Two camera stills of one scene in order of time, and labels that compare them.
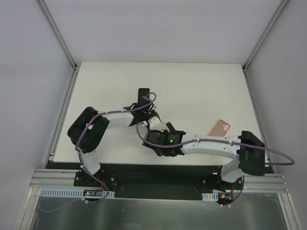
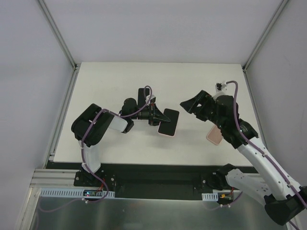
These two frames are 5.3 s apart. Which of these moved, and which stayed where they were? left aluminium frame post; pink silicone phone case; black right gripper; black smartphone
Moved: black right gripper
Stayed: black smartphone; pink silicone phone case; left aluminium frame post
